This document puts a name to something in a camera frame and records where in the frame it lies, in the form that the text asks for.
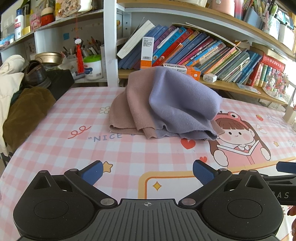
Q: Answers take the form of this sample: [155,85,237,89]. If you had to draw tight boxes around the purple and mauve knit sweater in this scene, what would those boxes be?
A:
[109,67,224,141]

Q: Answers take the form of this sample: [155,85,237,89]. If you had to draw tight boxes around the person's right hand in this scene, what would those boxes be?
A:
[287,206,296,241]

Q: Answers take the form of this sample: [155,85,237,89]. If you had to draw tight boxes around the pink checkered cartoon tablecloth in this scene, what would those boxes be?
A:
[0,87,296,241]

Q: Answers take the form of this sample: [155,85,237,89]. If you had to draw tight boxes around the beige pen holder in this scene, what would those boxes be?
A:
[283,104,296,125]

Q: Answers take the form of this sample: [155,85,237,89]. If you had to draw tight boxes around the brown garment pile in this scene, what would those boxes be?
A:
[3,87,56,153]

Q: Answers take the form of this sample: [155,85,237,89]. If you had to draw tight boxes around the white charger plug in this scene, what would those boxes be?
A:
[203,73,217,83]

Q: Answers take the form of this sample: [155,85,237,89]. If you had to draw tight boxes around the lying usmile toothpaste box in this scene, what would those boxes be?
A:
[163,63,201,81]

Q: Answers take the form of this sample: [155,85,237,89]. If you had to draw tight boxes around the white green-lidded jar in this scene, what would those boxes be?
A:
[83,55,103,81]

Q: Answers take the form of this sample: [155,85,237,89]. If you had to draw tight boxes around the red dictionaries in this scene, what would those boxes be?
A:
[246,54,285,87]

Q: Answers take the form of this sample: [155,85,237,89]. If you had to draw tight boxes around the red tassel ornament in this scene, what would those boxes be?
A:
[74,15,84,74]

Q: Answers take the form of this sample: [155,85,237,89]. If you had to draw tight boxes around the black bag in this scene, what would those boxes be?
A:
[22,60,74,100]

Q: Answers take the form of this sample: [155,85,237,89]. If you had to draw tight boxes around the white wooden bookshelf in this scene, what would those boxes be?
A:
[0,0,296,107]

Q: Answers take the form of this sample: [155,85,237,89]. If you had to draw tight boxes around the row of colourful books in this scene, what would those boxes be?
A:
[117,21,262,84]

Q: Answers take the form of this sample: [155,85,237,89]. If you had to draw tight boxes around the cream white jacket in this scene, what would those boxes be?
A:
[0,55,25,156]

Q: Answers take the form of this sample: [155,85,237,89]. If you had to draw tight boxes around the upright usmile toothpaste box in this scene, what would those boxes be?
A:
[140,37,154,69]

